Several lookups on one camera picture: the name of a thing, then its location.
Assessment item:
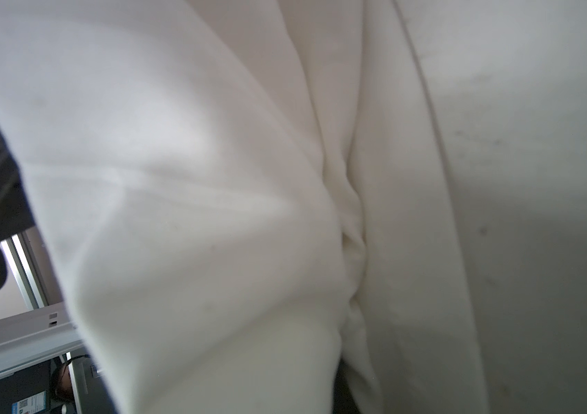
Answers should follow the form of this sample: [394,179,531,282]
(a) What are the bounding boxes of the white shorts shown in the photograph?
[0,1,489,413]

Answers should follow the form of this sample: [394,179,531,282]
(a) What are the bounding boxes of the aluminium mounting rail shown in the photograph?
[0,303,83,380]

